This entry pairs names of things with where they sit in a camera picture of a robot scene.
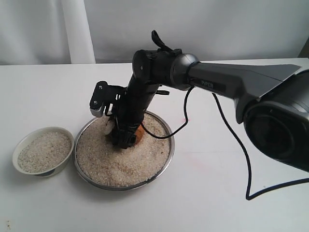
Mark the black camera cable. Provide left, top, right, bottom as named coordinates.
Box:
left=141, top=86, right=309, bottom=201

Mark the brown wooden cup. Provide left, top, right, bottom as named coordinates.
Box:
left=106, top=124, right=145, bottom=145

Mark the rice in white bowl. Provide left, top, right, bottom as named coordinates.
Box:
left=17, top=132, right=71, bottom=173

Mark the white backdrop curtain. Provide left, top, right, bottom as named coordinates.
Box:
left=0, top=0, right=309, bottom=65

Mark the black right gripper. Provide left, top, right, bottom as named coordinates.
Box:
left=113, top=77, right=159, bottom=149

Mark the large steel basin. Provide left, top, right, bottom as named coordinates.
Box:
left=73, top=111, right=175, bottom=191

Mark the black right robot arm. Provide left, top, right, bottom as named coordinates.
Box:
left=116, top=49, right=309, bottom=171

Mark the rice in steel basin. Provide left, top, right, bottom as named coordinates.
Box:
left=76, top=113, right=171, bottom=187

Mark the small white ceramic bowl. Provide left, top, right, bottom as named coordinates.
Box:
left=12, top=127, right=74, bottom=177

